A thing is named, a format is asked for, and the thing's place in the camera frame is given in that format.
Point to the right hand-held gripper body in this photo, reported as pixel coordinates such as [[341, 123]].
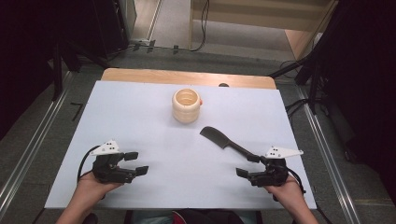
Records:
[[272, 174]]

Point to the person's right hand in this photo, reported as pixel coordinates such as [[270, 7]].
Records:
[[286, 189]]

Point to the wooden table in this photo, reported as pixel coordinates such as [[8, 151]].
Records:
[[186, 77]]

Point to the black cabinet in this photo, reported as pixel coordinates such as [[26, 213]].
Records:
[[109, 25]]

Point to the metal floor rail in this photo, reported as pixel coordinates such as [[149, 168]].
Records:
[[34, 140], [327, 155]]

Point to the person's left hand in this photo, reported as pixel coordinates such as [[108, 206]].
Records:
[[93, 188]]

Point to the black stand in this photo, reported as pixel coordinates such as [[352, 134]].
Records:
[[313, 81], [57, 68]]

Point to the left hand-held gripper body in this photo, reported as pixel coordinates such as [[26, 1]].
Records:
[[109, 172]]

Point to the white board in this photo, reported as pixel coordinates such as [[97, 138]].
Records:
[[174, 174]]

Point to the cream ribbed cup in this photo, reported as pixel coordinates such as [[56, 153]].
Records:
[[186, 105]]

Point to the black comb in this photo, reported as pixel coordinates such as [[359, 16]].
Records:
[[219, 138]]

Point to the light wooden furniture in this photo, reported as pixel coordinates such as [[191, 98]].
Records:
[[258, 15]]

